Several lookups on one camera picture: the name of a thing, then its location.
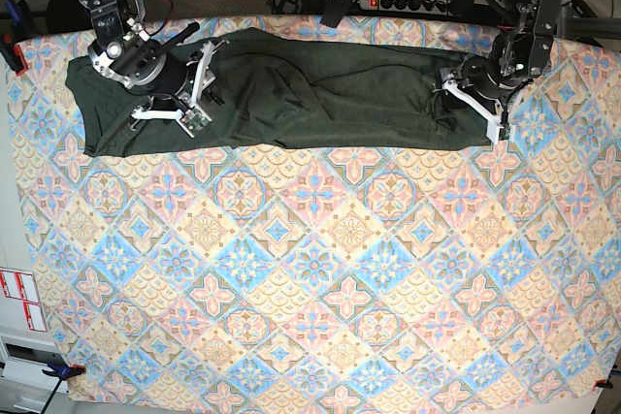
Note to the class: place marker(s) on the red clamp bottom right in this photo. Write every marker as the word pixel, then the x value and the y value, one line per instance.
pixel 604 384

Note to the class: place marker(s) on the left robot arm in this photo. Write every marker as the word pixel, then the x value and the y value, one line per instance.
pixel 520 54

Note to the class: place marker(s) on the black remote control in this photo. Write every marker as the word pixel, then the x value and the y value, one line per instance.
pixel 335 11

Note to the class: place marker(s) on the dark green long-sleeve shirt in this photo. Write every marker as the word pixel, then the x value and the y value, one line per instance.
pixel 293 95

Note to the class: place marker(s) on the black power strip red switch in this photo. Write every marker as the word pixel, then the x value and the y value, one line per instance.
pixel 432 7

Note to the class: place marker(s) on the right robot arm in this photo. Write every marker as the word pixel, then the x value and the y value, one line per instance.
pixel 118 26

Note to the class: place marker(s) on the red black clamp top left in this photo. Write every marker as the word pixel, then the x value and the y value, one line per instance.
pixel 10 49

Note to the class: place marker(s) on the blue clamp bottom left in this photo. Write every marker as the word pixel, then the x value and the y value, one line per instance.
pixel 61 373

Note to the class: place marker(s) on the white red labelled stickers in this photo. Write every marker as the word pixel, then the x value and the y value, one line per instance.
pixel 19 292

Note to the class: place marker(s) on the patterned tile tablecloth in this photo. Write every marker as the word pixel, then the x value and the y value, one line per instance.
pixel 332 280

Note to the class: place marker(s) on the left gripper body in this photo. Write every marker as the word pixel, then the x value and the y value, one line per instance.
pixel 486 80

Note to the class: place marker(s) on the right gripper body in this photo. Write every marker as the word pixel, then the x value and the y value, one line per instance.
pixel 162 77

